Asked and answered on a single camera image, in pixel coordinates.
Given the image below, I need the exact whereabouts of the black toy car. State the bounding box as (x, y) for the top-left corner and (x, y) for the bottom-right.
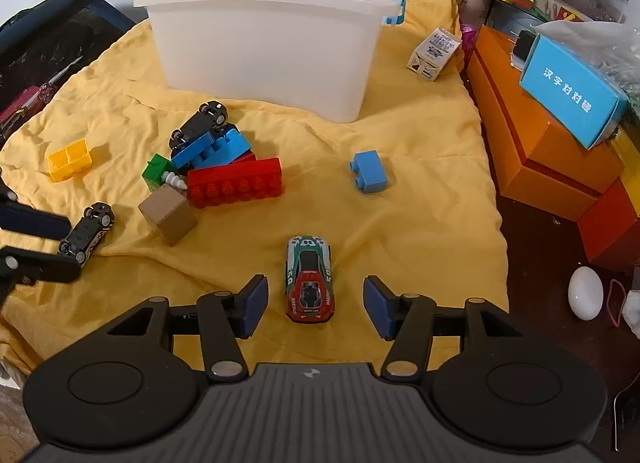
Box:
(58, 202), (115, 267)
(169, 100), (228, 150)

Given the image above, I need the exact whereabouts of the green red race car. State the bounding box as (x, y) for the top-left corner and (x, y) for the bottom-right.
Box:
(285, 235), (335, 323)

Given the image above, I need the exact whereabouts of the yellow duplo block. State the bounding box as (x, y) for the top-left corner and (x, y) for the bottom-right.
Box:
(47, 139), (92, 183)

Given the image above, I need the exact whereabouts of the yellow cloth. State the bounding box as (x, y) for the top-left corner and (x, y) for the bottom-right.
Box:
(1, 0), (508, 373)

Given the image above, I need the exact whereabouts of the red long building block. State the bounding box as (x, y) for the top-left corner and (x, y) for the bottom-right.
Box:
(186, 158), (283, 209)

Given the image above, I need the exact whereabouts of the green open block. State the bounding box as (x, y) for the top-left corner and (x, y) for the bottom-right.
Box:
(142, 153), (178, 192)

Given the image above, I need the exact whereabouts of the light blue small block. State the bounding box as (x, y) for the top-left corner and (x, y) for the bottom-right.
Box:
(349, 150), (387, 194)

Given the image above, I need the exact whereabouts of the white screw toy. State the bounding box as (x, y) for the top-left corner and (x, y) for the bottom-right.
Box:
(162, 171), (188, 192)

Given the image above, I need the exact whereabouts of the blue airplane block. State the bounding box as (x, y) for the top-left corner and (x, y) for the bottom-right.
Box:
(171, 127), (250, 171)

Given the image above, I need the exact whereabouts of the black bag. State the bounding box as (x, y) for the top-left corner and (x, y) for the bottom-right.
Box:
(1, 0), (134, 142)

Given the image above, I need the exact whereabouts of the white egg toy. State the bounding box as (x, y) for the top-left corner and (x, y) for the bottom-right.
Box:
(567, 266), (604, 321)

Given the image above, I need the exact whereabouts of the orange box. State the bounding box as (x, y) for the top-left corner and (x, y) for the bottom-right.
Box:
(466, 26), (623, 222)

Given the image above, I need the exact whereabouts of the red box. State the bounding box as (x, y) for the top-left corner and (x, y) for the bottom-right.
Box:
(577, 179), (640, 272)

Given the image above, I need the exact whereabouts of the small milk carton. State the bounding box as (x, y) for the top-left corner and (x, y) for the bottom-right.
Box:
(407, 28), (462, 81)

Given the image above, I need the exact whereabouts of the yellow box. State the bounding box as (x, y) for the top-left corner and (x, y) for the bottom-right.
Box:
(611, 127), (639, 192)

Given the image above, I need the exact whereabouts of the blue card box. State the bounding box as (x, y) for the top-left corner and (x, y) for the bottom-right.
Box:
(520, 35), (629, 150)

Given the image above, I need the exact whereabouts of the white plastic bin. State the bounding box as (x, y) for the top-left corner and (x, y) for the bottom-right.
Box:
(134, 0), (406, 123)

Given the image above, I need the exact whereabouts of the wooden puzzle tray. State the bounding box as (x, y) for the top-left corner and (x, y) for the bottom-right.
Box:
(485, 0), (587, 40)

